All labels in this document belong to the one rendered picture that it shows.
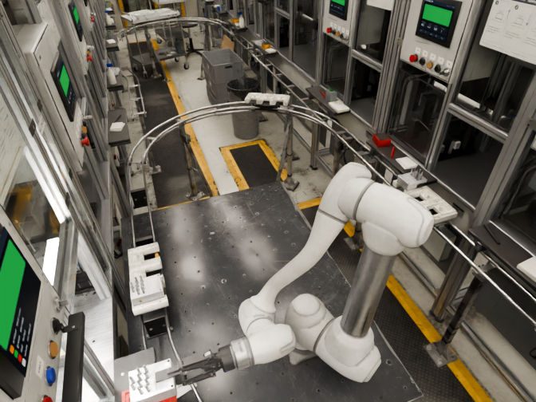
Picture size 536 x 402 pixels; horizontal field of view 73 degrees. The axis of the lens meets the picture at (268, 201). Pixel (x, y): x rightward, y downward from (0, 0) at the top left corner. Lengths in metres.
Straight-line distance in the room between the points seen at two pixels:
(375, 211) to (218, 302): 1.00
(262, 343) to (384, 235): 0.51
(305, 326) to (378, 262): 0.45
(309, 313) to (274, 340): 0.25
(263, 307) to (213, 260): 0.72
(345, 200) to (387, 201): 0.12
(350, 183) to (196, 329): 1.01
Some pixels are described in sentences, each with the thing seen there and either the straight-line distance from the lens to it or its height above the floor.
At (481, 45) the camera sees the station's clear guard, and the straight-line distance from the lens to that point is 2.01.
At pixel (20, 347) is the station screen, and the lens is 0.77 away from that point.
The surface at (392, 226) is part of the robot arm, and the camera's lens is 1.05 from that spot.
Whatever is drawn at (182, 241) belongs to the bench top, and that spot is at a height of 0.68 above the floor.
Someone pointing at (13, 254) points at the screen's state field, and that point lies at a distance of 0.81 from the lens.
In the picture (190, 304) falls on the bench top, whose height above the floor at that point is 0.68.
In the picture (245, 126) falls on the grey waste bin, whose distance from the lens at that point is 4.26.
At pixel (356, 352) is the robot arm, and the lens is 1.39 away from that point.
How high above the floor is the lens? 2.14
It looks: 39 degrees down
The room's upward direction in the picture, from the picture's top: 2 degrees counter-clockwise
